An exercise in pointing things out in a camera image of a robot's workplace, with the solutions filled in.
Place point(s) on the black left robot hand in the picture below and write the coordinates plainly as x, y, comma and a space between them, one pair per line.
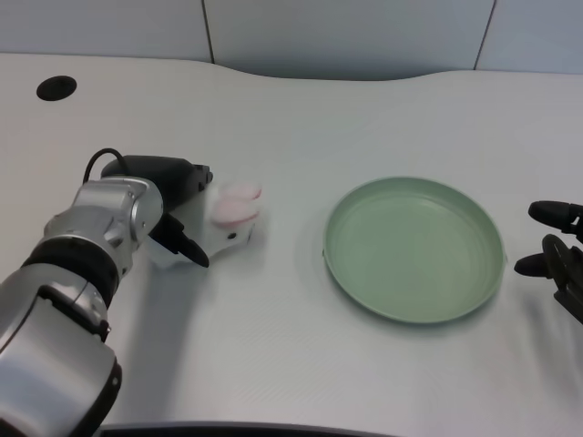
175, 196

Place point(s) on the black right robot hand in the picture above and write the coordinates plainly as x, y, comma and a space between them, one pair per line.
558, 246

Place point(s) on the green round plate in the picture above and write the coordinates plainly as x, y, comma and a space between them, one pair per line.
414, 250

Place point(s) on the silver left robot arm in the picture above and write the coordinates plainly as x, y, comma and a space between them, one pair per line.
68, 296

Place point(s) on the white plush rabbit doll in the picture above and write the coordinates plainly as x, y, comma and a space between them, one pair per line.
228, 218

